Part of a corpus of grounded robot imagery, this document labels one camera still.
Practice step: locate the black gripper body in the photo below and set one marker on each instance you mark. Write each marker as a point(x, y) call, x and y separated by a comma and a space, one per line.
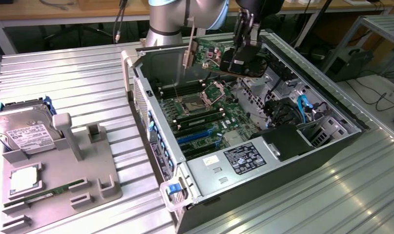
point(260, 6)

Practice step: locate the metal disk bay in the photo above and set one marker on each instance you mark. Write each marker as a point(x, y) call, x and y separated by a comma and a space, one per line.
point(327, 129)

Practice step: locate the metal socket cover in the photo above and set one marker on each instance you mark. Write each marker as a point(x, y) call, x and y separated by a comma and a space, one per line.
point(215, 91)

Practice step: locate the silver CPU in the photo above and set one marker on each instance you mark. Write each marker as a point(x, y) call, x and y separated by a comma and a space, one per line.
point(25, 178)

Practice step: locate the installed green RAM stick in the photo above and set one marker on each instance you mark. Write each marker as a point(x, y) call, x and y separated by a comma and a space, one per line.
point(200, 120)

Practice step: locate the thin metal locking lever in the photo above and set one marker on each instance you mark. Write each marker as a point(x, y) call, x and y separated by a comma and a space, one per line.
point(176, 91)

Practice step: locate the grey parts rack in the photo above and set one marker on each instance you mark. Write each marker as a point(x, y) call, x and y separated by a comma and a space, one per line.
point(60, 182)

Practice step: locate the blue expansion slot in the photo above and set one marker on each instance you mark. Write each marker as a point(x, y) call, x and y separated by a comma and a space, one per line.
point(193, 136)

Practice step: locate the black plastic air shroud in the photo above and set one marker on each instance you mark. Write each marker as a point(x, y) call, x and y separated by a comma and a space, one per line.
point(280, 143)

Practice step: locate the black expansion slot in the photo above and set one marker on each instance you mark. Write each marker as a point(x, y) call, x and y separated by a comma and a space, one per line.
point(197, 148)

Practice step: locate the loose green RAM stick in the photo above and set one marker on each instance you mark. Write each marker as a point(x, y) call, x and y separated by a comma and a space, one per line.
point(46, 192)

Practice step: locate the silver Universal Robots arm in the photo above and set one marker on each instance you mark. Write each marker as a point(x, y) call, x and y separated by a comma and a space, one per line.
point(171, 19)

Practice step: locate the blue case latch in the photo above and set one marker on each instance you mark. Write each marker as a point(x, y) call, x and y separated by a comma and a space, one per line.
point(172, 189)

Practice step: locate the open black PC case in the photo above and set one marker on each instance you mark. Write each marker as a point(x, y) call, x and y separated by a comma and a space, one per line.
point(280, 195)

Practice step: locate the wooden desk with white frame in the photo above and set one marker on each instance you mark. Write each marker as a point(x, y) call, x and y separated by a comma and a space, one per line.
point(28, 14)

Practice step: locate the black box on floor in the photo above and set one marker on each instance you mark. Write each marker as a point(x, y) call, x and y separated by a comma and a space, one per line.
point(352, 64)

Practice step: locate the green graphics card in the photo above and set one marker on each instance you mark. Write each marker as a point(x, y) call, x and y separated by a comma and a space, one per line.
point(204, 52)

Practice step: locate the CPU socket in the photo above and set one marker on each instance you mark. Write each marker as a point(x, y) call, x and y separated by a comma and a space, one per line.
point(191, 106)

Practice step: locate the grey power supply unit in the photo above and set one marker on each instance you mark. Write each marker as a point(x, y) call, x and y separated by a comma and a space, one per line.
point(216, 175)

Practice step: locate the silver hard disk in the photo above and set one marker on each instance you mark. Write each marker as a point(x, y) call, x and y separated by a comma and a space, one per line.
point(21, 131)

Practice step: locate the grey metal slat table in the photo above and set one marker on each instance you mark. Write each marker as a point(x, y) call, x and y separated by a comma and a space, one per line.
point(378, 26)

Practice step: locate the blue disk caddy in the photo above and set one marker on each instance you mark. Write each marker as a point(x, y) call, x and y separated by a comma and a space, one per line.
point(50, 104)

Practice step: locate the green motherboard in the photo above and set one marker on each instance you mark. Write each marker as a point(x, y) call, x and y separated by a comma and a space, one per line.
point(217, 123)

